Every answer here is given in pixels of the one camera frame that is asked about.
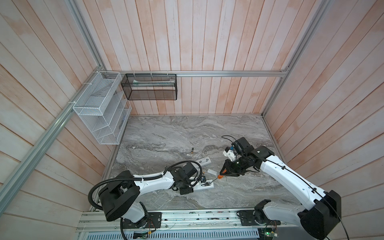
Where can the horizontal aluminium frame bar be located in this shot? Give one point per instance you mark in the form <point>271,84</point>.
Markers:
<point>230,73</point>

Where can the white remote control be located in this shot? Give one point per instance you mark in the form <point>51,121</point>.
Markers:
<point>204,186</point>
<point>204,161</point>

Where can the orange handled screwdriver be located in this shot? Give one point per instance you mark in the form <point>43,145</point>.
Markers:
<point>217,178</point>

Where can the black wire mesh basket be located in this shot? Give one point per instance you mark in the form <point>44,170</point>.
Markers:
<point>150,87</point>

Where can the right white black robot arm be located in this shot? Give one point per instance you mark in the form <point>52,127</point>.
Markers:
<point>319,211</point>

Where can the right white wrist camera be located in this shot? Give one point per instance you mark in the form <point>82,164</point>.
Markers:
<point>230,154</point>

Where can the white wire mesh shelf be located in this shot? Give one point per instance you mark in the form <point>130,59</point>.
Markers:
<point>103,108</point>

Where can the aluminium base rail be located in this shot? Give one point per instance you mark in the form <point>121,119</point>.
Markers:
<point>203,219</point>

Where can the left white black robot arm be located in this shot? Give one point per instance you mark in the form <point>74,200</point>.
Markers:
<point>117,197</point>

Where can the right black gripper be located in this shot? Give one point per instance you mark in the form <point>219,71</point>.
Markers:
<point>227,170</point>

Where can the left aluminium frame bar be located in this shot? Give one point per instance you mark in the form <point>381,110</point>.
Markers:
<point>24,169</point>

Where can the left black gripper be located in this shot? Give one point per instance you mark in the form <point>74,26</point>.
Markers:
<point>183,191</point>

